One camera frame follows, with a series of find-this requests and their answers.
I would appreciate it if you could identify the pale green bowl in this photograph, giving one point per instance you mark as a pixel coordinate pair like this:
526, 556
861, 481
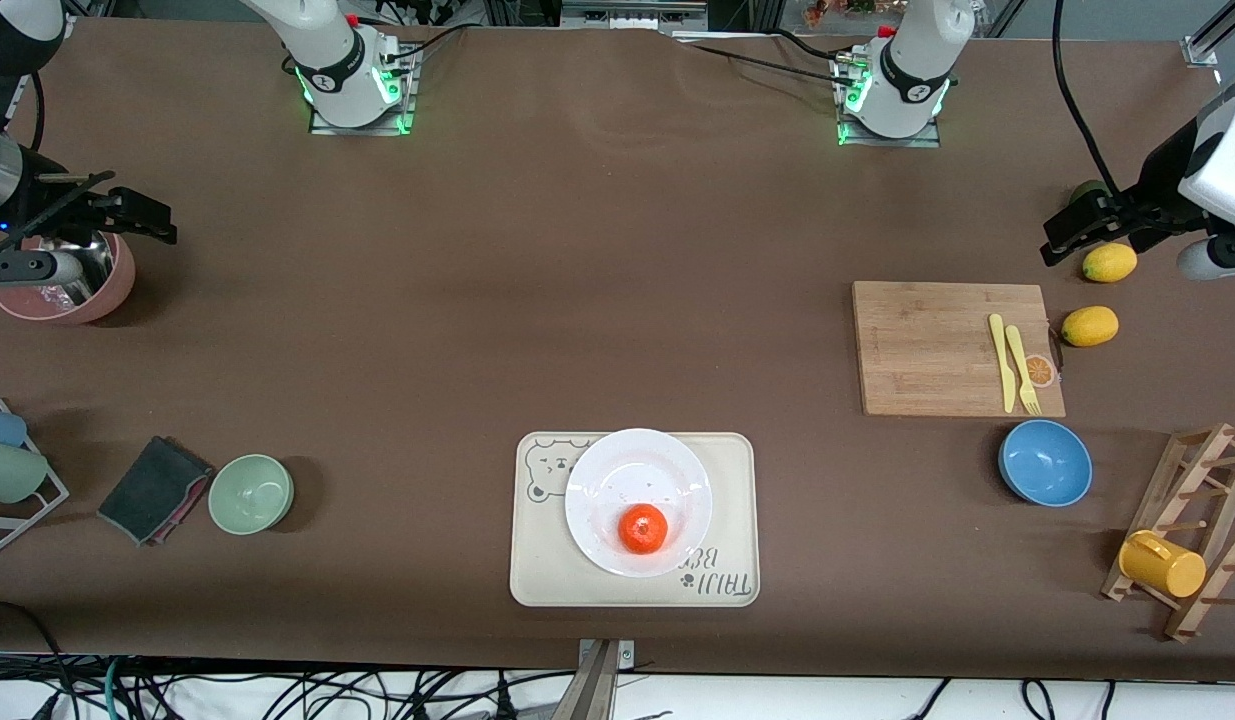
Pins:
251, 494

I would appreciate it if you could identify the dark grey folded cloth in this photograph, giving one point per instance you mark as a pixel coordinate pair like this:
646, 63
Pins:
147, 490

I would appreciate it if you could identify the white round plate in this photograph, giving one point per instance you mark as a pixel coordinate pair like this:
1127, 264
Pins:
627, 470

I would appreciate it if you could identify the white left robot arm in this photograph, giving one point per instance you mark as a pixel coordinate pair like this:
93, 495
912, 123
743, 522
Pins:
917, 60

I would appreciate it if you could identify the colourful toy pile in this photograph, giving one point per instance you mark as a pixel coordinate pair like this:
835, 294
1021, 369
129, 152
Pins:
842, 10

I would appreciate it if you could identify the pale green cup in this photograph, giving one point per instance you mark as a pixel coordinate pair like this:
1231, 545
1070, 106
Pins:
7, 472

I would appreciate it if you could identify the cream bear print tray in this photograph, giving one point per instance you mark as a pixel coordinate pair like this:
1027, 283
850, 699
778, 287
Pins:
737, 470

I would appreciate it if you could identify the yellow mug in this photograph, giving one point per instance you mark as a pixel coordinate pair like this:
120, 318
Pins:
1162, 565

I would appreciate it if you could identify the clear plastic ice cubes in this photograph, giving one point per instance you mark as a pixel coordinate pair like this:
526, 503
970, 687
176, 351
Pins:
55, 297

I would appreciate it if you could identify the metal scoop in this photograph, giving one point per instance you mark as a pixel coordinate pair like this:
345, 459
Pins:
97, 268

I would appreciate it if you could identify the yellow lemon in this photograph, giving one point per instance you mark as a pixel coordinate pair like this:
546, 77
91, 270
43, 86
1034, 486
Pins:
1090, 326
1110, 263

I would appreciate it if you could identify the yellow plastic fork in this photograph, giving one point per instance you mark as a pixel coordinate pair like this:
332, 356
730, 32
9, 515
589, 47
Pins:
1020, 360

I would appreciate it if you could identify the bamboo cutting board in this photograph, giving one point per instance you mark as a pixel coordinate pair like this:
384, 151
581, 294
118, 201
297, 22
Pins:
917, 350

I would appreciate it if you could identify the wooden cup rack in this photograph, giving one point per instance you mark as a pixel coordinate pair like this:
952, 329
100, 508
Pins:
1192, 500

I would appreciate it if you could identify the pink folded cloth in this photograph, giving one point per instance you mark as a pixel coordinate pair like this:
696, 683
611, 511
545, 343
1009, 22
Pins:
191, 505

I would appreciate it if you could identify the metal table bracket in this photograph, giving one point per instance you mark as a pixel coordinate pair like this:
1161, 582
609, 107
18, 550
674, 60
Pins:
599, 690

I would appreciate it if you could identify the orange fruit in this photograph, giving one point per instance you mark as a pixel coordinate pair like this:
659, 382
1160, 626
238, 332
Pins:
644, 529

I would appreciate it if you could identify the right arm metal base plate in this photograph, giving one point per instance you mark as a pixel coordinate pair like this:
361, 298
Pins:
402, 122

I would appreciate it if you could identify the yellow plastic knife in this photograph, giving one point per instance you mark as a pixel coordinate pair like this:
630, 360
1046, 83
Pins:
1001, 360

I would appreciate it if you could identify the grey metal box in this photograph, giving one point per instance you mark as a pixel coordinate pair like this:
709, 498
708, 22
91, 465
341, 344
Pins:
632, 12

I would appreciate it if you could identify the blue bowl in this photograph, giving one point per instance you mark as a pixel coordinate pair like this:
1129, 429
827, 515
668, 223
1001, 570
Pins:
1045, 463

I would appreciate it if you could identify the aluminium frame rail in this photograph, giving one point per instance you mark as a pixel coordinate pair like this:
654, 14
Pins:
1205, 45

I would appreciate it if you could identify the orange slice toy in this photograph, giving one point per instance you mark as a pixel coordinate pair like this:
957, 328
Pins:
1041, 372

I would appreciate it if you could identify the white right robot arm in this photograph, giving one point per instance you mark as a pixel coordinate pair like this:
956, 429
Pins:
337, 60

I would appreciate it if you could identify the pink bowl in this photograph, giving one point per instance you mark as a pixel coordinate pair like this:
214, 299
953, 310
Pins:
112, 292

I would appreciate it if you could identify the dark green avocado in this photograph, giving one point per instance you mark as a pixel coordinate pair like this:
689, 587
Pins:
1087, 190

